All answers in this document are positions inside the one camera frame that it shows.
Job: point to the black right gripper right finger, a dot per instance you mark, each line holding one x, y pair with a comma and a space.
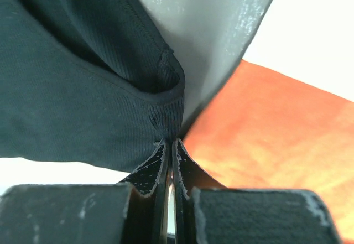
208, 212

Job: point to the orange underwear white waistband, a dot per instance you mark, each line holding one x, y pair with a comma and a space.
284, 119

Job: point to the black ribbed underwear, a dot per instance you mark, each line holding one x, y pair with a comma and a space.
88, 81

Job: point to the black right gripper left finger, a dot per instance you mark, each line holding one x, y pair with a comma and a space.
131, 211

